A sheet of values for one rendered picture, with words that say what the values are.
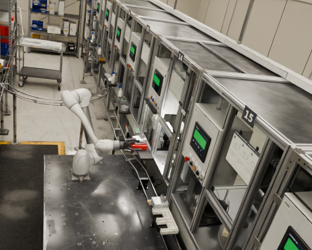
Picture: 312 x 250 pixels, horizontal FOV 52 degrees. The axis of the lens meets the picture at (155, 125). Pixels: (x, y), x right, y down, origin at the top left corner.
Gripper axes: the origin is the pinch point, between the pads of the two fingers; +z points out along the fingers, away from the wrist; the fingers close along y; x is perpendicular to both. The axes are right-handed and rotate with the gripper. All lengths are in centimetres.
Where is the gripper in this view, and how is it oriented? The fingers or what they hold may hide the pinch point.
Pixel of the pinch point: (139, 145)
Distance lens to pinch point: 305.4
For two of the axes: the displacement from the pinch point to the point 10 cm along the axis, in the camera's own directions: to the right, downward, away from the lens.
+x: -2.8, -4.7, 8.3
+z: 9.4, 0.3, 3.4
